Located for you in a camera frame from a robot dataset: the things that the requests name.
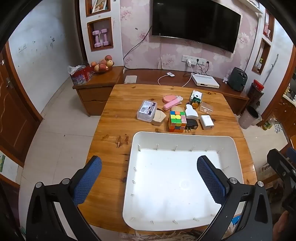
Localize colourful puzzle cube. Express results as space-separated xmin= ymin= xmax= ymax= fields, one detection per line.
xmin=168 ymin=111 xmax=187 ymax=133

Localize clear plastic box with label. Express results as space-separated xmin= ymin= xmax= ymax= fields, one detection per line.
xmin=137 ymin=100 xmax=159 ymax=123

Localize dark jar with red lid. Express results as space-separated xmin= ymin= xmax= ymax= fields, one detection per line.
xmin=248 ymin=79 xmax=265 ymax=107

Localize yellow oil bottle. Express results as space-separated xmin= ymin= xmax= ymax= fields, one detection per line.
xmin=262 ymin=117 xmax=275 ymax=131

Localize white wall socket strip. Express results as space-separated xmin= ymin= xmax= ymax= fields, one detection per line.
xmin=182 ymin=55 xmax=207 ymax=66

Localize red printed box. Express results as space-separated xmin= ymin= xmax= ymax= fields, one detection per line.
xmin=68 ymin=65 xmax=94 ymax=86

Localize printed cardboard box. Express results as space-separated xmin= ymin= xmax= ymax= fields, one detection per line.
xmin=258 ymin=163 xmax=279 ymax=184

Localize small clear plastic box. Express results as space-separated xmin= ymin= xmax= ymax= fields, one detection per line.
xmin=199 ymin=102 xmax=214 ymax=114

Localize white wireless charger with cable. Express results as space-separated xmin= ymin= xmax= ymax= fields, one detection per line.
xmin=158 ymin=73 xmax=176 ymax=86

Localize white plastic adapter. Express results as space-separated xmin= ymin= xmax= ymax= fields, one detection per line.
xmin=185 ymin=104 xmax=199 ymax=118

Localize black television cable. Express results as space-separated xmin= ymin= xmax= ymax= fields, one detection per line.
xmin=123 ymin=25 xmax=153 ymax=69

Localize black charger plug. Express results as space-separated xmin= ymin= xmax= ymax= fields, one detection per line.
xmin=184 ymin=118 xmax=199 ymax=133

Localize beige wooden box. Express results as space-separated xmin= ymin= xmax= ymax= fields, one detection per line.
xmin=151 ymin=110 xmax=167 ymax=127

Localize wooden television cabinet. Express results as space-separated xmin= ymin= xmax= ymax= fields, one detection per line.
xmin=73 ymin=66 xmax=250 ymax=116

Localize white plastic tray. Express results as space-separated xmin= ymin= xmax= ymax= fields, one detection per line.
xmin=122 ymin=131 xmax=245 ymax=231

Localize pink oval case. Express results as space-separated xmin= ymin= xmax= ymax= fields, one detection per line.
xmin=162 ymin=95 xmax=177 ymax=105

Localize brown wooden door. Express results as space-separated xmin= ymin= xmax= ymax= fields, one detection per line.
xmin=0 ymin=42 xmax=44 ymax=168

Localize white compact camera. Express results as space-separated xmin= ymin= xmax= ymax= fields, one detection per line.
xmin=190 ymin=90 xmax=204 ymax=102

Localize white power adapter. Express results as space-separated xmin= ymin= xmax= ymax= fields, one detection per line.
xmin=200 ymin=115 xmax=214 ymax=130

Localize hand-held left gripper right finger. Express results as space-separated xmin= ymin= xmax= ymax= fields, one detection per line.
xmin=196 ymin=155 xmax=274 ymax=241

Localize dark green speaker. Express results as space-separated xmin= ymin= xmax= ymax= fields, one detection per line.
xmin=228 ymin=67 xmax=248 ymax=92

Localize pink dumbbell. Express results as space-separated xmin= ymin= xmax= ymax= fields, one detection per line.
xmin=100 ymin=28 xmax=110 ymax=45
xmin=92 ymin=30 xmax=102 ymax=46

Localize framed picture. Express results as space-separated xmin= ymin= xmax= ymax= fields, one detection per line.
xmin=91 ymin=0 xmax=109 ymax=13

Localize fruit bowl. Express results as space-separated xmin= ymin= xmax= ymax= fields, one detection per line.
xmin=93 ymin=66 xmax=113 ymax=74

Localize long pink case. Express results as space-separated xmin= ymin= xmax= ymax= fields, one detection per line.
xmin=163 ymin=98 xmax=182 ymax=111

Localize person's right forearm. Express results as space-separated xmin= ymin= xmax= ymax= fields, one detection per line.
xmin=273 ymin=211 xmax=296 ymax=241

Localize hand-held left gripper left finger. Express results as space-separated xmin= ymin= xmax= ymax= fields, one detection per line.
xmin=25 ymin=156 xmax=102 ymax=241

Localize white set-top box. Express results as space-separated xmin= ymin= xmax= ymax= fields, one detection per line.
xmin=191 ymin=73 xmax=220 ymax=89

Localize beige fringed rug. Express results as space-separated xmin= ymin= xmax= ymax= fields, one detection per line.
xmin=119 ymin=230 xmax=204 ymax=241

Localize black flat television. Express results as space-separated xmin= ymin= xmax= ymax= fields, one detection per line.
xmin=152 ymin=0 xmax=242 ymax=53

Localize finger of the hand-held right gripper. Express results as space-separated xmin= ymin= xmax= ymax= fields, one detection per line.
xmin=267 ymin=148 xmax=296 ymax=187
xmin=285 ymin=146 xmax=296 ymax=161

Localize grey long rod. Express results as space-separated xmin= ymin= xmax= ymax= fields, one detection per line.
xmin=262 ymin=53 xmax=279 ymax=87

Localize grey trash bin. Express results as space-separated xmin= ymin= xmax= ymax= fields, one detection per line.
xmin=238 ymin=105 xmax=260 ymax=130

